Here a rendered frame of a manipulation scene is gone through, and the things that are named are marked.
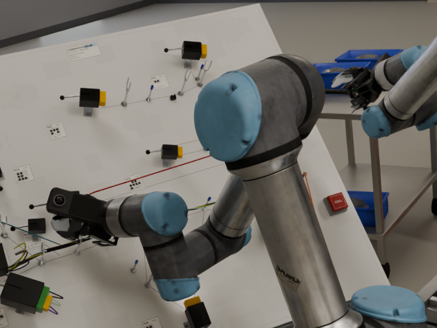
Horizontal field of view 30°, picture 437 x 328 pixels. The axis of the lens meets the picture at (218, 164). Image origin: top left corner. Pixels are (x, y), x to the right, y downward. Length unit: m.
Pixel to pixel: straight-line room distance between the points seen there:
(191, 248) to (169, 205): 0.10
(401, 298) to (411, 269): 3.08
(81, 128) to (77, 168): 0.13
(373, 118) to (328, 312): 0.76
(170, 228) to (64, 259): 0.90
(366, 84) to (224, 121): 0.98
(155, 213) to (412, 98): 0.69
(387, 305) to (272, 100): 0.39
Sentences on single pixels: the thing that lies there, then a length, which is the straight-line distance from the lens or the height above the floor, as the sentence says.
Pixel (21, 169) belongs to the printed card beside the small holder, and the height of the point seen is 1.36.
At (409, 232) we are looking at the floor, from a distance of 4.81.
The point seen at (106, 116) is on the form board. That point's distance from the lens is 2.44.
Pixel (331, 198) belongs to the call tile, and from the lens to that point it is 2.44.
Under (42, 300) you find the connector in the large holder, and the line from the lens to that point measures 2.08.
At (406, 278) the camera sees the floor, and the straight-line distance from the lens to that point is 4.33.
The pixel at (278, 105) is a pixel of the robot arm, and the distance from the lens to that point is 1.14.
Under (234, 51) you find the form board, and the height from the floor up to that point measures 1.52.
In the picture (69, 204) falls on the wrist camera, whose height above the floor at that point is 1.52.
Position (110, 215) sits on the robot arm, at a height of 1.51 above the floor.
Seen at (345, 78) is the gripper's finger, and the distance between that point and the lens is 2.20.
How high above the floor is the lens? 2.05
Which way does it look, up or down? 19 degrees down
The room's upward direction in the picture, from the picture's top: 8 degrees counter-clockwise
